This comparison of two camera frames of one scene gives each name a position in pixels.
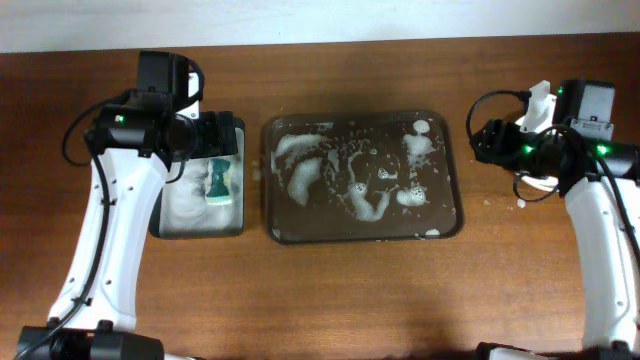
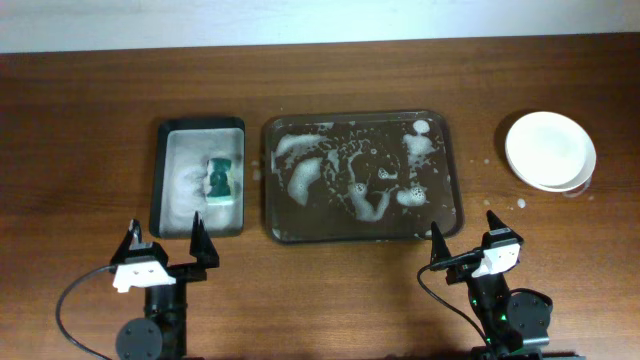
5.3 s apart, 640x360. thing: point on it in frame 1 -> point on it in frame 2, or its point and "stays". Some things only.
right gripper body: [482, 138] -> [463, 267]
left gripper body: [220, 133] -> [180, 270]
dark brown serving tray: [367, 176] stays
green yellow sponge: [218, 194] stays
